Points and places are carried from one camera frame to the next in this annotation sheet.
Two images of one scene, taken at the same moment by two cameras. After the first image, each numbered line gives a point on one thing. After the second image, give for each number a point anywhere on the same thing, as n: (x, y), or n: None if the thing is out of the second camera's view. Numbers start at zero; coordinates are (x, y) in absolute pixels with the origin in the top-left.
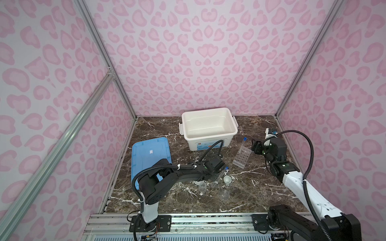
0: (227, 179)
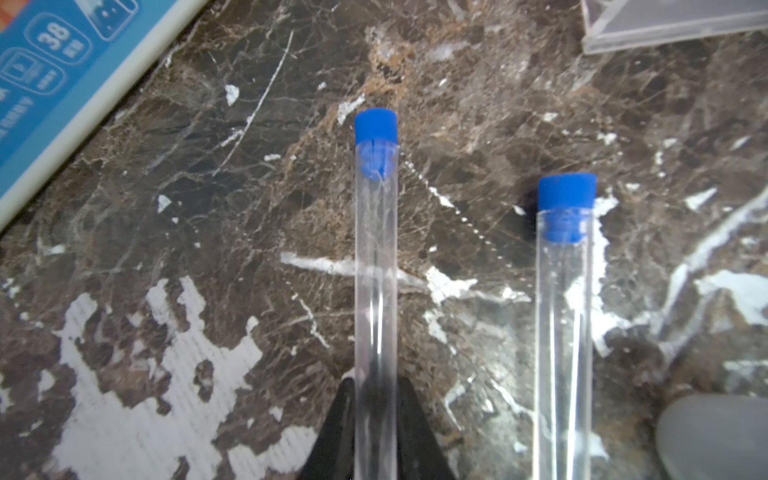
0: (714, 437)
